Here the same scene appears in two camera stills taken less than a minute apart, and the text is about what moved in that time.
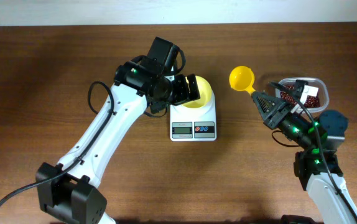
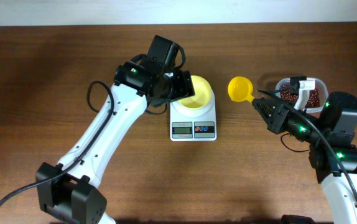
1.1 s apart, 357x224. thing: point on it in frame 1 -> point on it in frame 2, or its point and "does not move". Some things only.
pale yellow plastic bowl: x=204 y=93 does not move
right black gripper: x=278 y=114 does not move
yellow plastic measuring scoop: x=242 y=78 -> x=240 y=89
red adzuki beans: x=310 y=101 does not move
